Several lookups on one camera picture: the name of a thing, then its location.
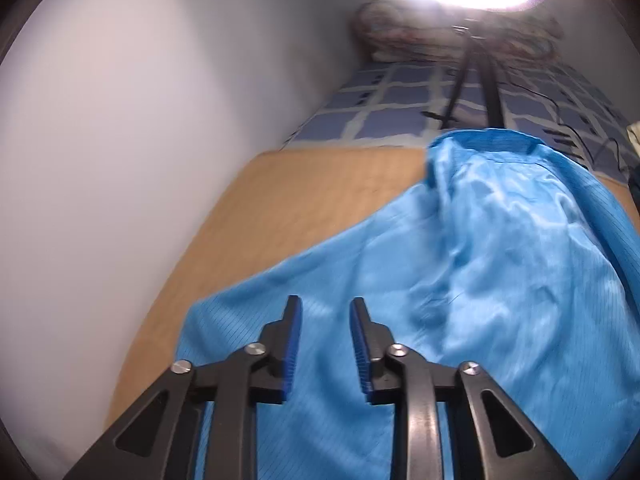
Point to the cream white garment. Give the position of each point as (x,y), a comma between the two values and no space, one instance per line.
(634,137)

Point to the patterned quilt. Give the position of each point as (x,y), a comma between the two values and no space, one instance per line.
(395,35)

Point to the blue checked bedsheet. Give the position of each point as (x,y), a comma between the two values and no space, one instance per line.
(370,110)

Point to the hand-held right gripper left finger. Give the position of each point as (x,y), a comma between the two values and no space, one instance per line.
(294,345)

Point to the tan mat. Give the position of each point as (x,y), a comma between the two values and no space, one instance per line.
(300,195)

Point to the blue work coat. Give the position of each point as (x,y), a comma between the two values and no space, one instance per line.
(475,260)

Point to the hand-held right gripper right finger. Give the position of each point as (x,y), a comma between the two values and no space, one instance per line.
(359,345)

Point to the black tripod stand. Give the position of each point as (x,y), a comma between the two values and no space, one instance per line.
(492,90)

